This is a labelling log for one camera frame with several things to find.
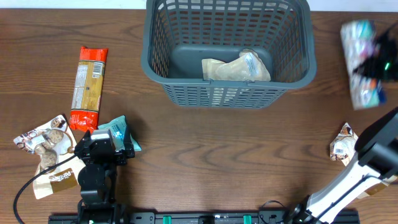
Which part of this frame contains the orange spaghetti packet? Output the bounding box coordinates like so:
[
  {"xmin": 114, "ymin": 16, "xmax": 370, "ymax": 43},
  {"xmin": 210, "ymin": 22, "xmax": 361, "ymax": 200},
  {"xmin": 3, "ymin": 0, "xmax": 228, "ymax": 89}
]
[{"xmin": 70, "ymin": 46, "xmax": 108, "ymax": 133}]

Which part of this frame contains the small white brown food bag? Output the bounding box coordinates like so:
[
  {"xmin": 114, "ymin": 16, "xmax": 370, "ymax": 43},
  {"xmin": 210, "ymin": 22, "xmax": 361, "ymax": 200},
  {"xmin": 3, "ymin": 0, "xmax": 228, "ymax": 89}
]
[{"xmin": 330, "ymin": 123, "xmax": 397, "ymax": 199}]

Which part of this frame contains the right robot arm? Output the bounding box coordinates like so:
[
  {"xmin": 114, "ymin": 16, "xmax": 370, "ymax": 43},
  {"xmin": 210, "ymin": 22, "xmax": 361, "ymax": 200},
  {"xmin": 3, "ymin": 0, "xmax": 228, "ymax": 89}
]
[{"xmin": 283, "ymin": 20, "xmax": 397, "ymax": 223}]

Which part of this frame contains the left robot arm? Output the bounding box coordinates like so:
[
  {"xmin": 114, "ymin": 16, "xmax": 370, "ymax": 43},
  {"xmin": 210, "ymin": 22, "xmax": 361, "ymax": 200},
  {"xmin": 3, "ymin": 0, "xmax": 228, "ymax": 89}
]
[{"xmin": 74, "ymin": 128, "xmax": 135, "ymax": 224}]

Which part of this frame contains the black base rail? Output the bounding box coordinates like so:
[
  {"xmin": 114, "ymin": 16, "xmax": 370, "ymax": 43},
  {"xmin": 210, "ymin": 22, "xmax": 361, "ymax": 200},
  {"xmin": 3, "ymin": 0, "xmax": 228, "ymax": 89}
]
[{"xmin": 48, "ymin": 208, "xmax": 361, "ymax": 224}]

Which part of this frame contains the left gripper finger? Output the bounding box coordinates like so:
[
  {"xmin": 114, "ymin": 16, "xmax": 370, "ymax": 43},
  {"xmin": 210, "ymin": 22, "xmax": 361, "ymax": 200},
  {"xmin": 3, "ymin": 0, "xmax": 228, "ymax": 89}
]
[
  {"xmin": 123, "ymin": 124, "xmax": 134, "ymax": 152},
  {"xmin": 74, "ymin": 131, "xmax": 91, "ymax": 157}
]

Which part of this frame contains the beige kraft pouch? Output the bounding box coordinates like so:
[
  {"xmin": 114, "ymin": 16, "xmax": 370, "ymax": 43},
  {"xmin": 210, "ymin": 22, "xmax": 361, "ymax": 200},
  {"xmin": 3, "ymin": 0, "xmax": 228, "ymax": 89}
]
[{"xmin": 201, "ymin": 49, "xmax": 271, "ymax": 82}]

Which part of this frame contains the teal snack packet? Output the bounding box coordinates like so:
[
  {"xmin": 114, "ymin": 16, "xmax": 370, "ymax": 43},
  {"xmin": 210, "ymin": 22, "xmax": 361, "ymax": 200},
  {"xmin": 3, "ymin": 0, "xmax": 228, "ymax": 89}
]
[{"xmin": 98, "ymin": 115, "xmax": 127, "ymax": 151}]

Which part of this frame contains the grey plastic lattice basket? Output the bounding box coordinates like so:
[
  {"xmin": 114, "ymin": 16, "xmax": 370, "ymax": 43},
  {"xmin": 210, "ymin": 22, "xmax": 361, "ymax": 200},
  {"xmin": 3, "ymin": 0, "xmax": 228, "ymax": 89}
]
[{"xmin": 141, "ymin": 0, "xmax": 317, "ymax": 109}]

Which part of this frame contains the left black cable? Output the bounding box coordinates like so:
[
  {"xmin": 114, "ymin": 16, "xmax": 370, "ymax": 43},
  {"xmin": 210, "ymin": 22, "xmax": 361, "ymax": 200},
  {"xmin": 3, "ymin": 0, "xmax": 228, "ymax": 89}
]
[{"xmin": 12, "ymin": 154, "xmax": 80, "ymax": 224}]

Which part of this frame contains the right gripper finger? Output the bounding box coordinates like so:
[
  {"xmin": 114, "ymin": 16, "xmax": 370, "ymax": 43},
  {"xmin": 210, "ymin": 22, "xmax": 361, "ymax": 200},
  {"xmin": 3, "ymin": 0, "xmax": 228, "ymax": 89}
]
[
  {"xmin": 375, "ymin": 22, "xmax": 397, "ymax": 47},
  {"xmin": 353, "ymin": 57, "xmax": 378, "ymax": 77}
]

